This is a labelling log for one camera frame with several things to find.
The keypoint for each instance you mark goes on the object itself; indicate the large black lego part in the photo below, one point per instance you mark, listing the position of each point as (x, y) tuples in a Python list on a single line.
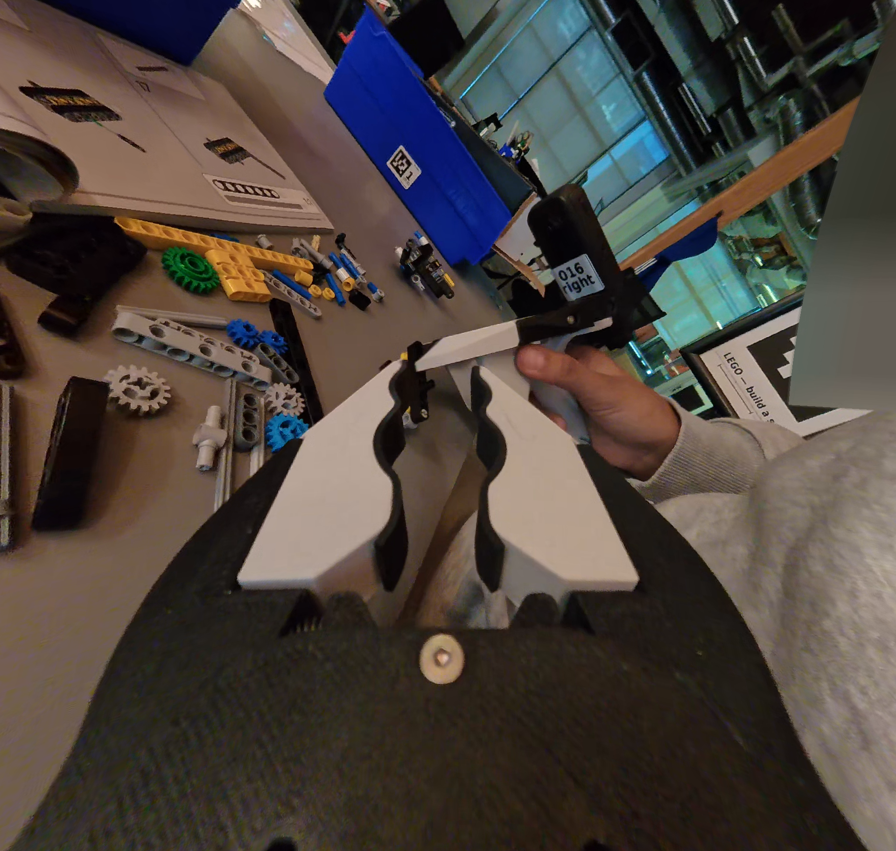
[(77, 256)]

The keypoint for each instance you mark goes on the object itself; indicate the person's grey sweatshirt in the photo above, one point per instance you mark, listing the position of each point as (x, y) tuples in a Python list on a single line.
[(805, 620)]

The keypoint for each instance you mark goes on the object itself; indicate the yellow lego frame piece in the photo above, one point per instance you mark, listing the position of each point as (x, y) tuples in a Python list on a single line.
[(241, 284)]

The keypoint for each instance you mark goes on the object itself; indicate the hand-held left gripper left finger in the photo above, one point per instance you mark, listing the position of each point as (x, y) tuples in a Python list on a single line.
[(322, 515)]

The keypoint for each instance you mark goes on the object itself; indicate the small black yellow lego assembly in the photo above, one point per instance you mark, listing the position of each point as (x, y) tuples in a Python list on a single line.
[(420, 392)]

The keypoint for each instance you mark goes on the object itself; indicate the small black lego piece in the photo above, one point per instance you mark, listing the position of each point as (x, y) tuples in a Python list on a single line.
[(63, 315)]

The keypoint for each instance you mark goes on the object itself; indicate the green lego gear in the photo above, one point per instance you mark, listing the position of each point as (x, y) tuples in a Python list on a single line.
[(178, 270)]

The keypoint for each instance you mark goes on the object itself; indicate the grey lego axle connector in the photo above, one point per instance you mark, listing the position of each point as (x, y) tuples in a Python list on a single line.
[(208, 436)]

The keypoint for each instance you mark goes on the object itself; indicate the thin grey lego beam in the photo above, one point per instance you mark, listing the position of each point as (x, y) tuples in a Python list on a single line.
[(294, 296)]

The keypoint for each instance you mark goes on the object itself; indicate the long grey lego beam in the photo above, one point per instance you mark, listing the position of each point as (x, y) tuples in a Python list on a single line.
[(183, 336)]

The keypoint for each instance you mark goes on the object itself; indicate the long yellow lego beam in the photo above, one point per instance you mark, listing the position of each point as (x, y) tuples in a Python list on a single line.
[(175, 235)]

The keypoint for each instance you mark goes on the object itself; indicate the small grey lego gear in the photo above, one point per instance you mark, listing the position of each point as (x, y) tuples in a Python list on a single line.
[(280, 399)]

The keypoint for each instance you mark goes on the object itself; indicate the large blue lego gear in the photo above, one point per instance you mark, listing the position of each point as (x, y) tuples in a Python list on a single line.
[(283, 431)]

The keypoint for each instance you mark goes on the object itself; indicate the person's right forearm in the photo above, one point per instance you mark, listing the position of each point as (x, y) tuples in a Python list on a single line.
[(721, 452)]

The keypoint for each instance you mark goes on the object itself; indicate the blue plastic bin with tag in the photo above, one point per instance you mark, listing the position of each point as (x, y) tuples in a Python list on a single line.
[(434, 179)]

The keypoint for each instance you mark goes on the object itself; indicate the lego instruction booklet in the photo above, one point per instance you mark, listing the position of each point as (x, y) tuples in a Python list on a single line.
[(175, 137)]

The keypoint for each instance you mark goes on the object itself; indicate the long grey lego axle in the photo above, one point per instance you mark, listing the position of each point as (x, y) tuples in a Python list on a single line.
[(225, 473), (175, 317), (5, 459), (257, 459)]

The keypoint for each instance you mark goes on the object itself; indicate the grey three-hole lego beam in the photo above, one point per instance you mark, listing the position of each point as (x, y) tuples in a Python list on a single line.
[(269, 355), (246, 410)]

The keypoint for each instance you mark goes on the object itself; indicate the grey round disc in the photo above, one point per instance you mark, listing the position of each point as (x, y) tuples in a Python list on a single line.
[(28, 165)]

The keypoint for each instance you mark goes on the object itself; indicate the pile of small lego pins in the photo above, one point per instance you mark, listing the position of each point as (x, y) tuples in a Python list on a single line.
[(346, 273)]

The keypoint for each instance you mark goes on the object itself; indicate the black rectangular lego block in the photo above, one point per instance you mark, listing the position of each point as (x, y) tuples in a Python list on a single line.
[(66, 459)]

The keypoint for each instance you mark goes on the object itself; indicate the black lego assembly with pins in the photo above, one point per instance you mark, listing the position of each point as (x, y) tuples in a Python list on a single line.
[(423, 266)]

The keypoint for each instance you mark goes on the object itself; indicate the wooden beam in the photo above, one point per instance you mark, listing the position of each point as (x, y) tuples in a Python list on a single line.
[(770, 172)]

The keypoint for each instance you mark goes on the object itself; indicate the long black lego beam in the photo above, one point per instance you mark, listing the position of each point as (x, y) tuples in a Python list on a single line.
[(287, 326)]

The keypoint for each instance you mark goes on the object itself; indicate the printed white sign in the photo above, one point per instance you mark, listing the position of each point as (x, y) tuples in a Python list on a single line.
[(742, 375)]

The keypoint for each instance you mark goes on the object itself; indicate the cardboard box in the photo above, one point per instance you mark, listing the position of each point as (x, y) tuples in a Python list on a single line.
[(514, 235)]

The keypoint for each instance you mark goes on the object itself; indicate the large grey lego gear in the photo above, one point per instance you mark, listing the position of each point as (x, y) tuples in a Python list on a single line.
[(122, 382)]

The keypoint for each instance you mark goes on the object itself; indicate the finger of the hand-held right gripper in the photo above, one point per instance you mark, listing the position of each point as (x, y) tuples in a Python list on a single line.
[(483, 347), (460, 380)]

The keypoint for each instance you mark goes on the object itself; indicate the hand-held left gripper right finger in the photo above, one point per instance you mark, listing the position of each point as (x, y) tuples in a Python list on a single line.
[(560, 522)]

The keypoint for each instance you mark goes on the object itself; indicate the person's right hand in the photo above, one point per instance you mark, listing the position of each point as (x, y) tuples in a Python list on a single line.
[(616, 410)]

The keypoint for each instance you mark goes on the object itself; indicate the curved black lego piece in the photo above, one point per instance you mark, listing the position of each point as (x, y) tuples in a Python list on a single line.
[(8, 347)]

